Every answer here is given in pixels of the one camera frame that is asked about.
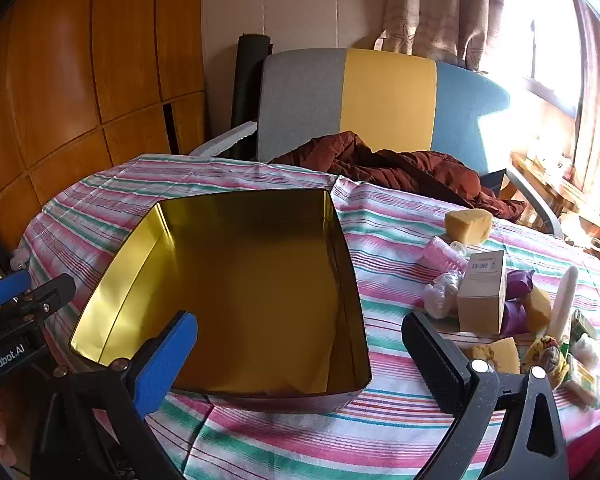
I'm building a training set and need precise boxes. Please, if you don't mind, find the pale green yellow packet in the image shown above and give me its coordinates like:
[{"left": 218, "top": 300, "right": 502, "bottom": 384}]
[{"left": 562, "top": 355, "right": 600, "bottom": 408}]

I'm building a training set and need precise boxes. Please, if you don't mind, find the red fringed blanket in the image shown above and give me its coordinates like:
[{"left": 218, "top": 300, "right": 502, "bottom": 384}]
[{"left": 565, "top": 420, "right": 600, "bottom": 480}]

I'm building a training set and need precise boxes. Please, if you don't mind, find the gold tin box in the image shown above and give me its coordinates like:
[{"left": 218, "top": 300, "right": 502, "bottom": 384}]
[{"left": 69, "top": 189, "right": 372, "bottom": 415}]

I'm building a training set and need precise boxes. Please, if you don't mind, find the bright window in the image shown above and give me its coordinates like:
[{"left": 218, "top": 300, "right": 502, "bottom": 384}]
[{"left": 480, "top": 0, "right": 586, "bottom": 111}]

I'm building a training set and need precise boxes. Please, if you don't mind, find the grey yellow blue chair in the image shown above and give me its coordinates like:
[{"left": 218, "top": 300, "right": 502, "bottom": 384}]
[{"left": 189, "top": 47, "right": 565, "bottom": 241}]

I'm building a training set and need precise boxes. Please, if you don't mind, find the beige curtain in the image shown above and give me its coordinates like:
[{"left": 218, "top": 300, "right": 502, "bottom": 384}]
[
  {"left": 373, "top": 0, "right": 511, "bottom": 68},
  {"left": 572, "top": 0, "right": 600, "bottom": 211}
]

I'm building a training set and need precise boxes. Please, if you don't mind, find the striped tablecloth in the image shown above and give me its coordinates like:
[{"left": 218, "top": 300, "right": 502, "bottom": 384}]
[{"left": 12, "top": 154, "right": 600, "bottom": 480}]

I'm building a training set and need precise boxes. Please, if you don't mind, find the yellow sponge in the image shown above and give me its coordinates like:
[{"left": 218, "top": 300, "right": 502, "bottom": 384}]
[
  {"left": 522, "top": 287, "right": 552, "bottom": 333},
  {"left": 470, "top": 337, "right": 521, "bottom": 375},
  {"left": 444, "top": 208, "right": 494, "bottom": 246}
]

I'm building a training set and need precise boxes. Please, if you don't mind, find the pink hair roller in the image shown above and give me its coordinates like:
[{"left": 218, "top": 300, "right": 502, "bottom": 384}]
[{"left": 420, "top": 236, "right": 468, "bottom": 273}]

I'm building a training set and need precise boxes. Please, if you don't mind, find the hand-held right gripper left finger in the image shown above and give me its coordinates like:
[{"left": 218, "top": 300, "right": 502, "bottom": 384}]
[{"left": 30, "top": 310, "right": 199, "bottom": 480}]

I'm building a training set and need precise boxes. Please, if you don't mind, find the black rolled mat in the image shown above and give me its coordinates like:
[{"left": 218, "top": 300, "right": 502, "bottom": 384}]
[{"left": 230, "top": 33, "right": 272, "bottom": 161}]

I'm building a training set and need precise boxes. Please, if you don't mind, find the brown quilted jacket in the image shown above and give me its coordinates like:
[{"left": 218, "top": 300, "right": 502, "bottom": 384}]
[{"left": 269, "top": 131, "right": 527, "bottom": 225}]

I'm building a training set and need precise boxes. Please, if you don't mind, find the wooden side table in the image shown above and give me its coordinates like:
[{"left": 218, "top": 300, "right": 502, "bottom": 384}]
[{"left": 510, "top": 150, "right": 600, "bottom": 271}]

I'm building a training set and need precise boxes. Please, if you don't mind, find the wooden wardrobe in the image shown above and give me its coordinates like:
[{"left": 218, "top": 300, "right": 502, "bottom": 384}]
[{"left": 0, "top": 0, "right": 208, "bottom": 256}]

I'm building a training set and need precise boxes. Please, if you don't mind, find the clear plastic bag bundle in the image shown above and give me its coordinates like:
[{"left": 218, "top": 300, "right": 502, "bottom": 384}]
[{"left": 422, "top": 270, "right": 463, "bottom": 320}]

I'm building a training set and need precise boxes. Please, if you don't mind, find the white tube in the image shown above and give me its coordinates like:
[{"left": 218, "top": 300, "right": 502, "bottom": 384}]
[{"left": 547, "top": 265, "right": 579, "bottom": 341}]

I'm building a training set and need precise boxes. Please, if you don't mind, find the yellow striped sock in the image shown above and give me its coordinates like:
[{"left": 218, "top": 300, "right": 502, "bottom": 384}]
[{"left": 522, "top": 335, "right": 571, "bottom": 391}]

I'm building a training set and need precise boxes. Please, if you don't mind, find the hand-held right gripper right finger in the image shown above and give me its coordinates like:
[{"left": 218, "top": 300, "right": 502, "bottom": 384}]
[{"left": 401, "top": 311, "right": 571, "bottom": 480}]

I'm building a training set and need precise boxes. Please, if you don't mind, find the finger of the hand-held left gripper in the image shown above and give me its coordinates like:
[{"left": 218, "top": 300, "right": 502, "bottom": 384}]
[
  {"left": 0, "top": 271, "right": 32, "bottom": 311},
  {"left": 10, "top": 274, "right": 77, "bottom": 326}
]

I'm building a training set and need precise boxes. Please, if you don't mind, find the small cardboard box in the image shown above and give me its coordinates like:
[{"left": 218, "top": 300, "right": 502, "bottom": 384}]
[{"left": 456, "top": 250, "right": 508, "bottom": 336}]

